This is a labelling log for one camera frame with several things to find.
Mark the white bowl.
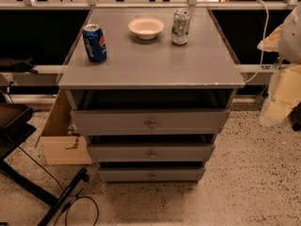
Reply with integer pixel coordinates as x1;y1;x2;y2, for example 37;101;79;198
128;17;165;40

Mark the black tray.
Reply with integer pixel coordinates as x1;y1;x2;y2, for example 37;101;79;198
0;104;33;136

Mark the grey middle drawer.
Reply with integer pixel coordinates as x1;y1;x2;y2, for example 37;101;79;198
88;144;214;162

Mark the grey bottom drawer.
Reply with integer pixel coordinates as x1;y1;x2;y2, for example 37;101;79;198
99;169;204;182

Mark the white hanging cable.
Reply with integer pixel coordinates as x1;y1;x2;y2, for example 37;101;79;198
244;0;270;85

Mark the grey drawer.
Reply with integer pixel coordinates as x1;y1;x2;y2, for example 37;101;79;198
99;169;204;182
88;144;214;162
71;109;230;136

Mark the blue Pepsi can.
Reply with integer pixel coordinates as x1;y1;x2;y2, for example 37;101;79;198
83;24;107;63

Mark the grey top drawer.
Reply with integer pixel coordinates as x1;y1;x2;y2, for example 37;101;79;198
71;109;230;136

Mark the black stand frame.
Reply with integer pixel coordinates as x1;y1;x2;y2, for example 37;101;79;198
0;123;89;226

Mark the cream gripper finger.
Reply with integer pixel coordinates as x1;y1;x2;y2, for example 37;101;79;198
260;64;301;126

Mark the wooden box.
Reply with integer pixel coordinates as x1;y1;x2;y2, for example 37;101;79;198
40;90;92;165

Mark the grey drawer cabinet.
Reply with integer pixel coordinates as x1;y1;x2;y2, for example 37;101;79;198
59;8;245;170

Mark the black floor cable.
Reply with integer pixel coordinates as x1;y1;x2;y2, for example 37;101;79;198
17;145;100;226

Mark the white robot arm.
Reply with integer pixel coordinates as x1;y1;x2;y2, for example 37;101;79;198
258;5;301;126

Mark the green silver soda can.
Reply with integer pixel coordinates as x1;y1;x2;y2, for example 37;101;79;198
171;8;191;45

